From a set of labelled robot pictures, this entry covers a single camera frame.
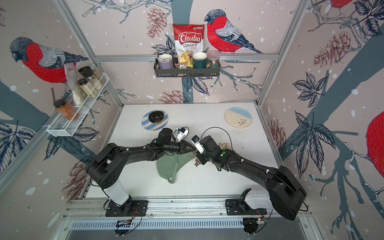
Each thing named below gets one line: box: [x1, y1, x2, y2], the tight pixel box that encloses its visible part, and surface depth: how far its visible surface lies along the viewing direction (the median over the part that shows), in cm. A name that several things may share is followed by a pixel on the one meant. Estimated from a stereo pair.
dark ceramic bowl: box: [148, 110, 165, 125], surface depth 109 cm
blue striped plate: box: [141, 110, 169, 131], surface depth 109 cm
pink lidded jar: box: [206, 49, 221, 69], surface depth 87 cm
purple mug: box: [158, 53, 173, 70], surface depth 84 cm
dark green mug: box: [192, 51, 213, 69], surface depth 85 cm
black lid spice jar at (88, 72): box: [78, 66, 103, 91], surface depth 82 cm
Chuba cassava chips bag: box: [172, 23, 206, 68], surface depth 82 cm
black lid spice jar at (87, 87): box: [77, 78, 97, 98], surface depth 79 cm
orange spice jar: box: [53, 99, 80, 121], surface depth 69 cm
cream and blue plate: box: [224, 107, 253, 129], surface depth 113 cm
